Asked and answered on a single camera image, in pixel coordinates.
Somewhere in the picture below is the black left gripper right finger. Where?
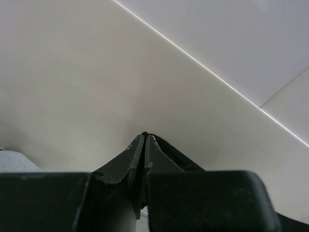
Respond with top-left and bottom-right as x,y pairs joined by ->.
144,134 -> 282,232

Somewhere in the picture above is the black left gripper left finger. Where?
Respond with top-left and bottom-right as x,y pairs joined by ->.
0,134 -> 145,232

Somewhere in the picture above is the black tank top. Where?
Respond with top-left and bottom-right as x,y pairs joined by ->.
142,131 -> 309,232

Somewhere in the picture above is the grey folded tank top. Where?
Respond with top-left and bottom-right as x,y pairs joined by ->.
0,148 -> 43,173

